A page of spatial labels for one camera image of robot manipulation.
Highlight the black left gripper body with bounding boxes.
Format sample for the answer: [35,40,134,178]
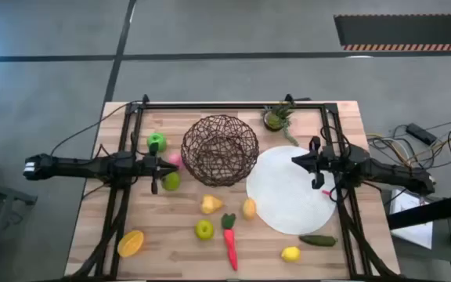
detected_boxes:
[135,155,159,179]

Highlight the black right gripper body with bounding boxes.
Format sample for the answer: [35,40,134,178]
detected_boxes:
[317,147,339,175]

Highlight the bright green apple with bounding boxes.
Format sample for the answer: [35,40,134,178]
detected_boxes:
[146,132,168,154]

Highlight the green pear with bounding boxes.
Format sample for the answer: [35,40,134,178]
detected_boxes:
[161,171,182,192]

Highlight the pink peach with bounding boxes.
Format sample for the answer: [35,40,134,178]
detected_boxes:
[168,152,185,170]

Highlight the brown wire basket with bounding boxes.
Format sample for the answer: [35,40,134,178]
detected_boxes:
[180,114,260,188]

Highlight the yellow pear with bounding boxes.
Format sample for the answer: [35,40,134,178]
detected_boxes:
[200,194,225,215]

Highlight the dark green cucumber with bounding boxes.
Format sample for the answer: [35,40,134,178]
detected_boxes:
[298,234,339,248]

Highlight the yellow-green apple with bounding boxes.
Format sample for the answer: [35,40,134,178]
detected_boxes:
[194,219,215,241]

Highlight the yellow-orange mango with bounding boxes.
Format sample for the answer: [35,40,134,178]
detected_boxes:
[242,197,258,221]

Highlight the yellow lemon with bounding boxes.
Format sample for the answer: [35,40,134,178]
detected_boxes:
[280,245,301,263]

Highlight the orange carrot with leaves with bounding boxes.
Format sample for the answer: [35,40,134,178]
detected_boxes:
[220,212,239,272]

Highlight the white round woven placemat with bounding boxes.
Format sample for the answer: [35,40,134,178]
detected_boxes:
[245,145,337,236]

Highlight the small potted succulent plant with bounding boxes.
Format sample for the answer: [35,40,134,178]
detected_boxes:
[262,102,301,147]

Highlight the orange starfruit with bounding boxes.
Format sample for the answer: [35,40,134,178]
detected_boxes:
[117,230,146,259]

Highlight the black power adapter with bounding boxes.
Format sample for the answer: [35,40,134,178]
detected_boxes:
[406,122,438,146]

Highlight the white paper sheet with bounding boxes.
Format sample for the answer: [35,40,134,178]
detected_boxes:
[388,189,435,250]

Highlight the black metal bar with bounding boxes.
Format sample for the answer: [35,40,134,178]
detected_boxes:
[385,190,451,231]

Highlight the grey metal cart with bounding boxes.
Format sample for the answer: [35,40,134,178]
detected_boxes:
[0,175,39,282]

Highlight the black hazard-striped floor mat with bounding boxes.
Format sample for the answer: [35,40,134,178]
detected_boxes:
[334,14,451,52]

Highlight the tangled floor cables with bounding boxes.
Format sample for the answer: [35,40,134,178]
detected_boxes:
[366,120,451,170]

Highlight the black cable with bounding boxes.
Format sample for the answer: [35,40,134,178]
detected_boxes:
[50,100,144,157]

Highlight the black metal frame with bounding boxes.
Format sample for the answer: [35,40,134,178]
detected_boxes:
[67,93,401,281]

